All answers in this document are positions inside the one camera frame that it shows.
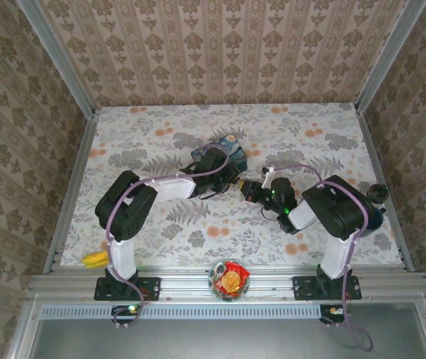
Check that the grey metal panel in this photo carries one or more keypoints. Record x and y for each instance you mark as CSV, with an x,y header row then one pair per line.
x,y
216,340

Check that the floral tablecloth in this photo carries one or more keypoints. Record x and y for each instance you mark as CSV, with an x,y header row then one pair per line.
x,y
235,232

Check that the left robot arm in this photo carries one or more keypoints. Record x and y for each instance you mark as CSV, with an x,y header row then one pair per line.
x,y
171,188

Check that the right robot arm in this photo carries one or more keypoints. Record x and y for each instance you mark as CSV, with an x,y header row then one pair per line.
x,y
336,213

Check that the red snack packet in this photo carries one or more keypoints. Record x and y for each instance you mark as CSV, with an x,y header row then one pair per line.
x,y
232,278

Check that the small circuit board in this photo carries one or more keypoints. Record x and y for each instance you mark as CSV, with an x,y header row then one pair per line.
x,y
333,312
127,310

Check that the dark bottle with black cap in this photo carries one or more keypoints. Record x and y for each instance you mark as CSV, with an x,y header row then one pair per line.
x,y
377,192

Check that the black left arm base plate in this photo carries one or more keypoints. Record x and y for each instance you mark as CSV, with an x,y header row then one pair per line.
x,y
149,289

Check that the yellow banana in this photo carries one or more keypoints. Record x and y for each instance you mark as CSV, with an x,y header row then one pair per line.
x,y
94,259

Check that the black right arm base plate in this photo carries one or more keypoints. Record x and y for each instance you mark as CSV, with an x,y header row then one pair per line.
x,y
302,289

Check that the aluminium front rail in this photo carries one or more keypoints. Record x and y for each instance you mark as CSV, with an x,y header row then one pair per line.
x,y
182,284

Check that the aluminium side rail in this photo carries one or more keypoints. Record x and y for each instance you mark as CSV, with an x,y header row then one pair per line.
x,y
392,209
78,168

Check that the blue patterned pouch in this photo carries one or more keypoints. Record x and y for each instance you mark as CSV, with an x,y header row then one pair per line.
x,y
237,149

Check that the aluminium frame post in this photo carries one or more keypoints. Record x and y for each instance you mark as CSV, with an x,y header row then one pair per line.
x,y
385,52
57,56

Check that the patterned bowl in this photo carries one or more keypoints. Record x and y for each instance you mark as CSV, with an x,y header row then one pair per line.
x,y
216,289

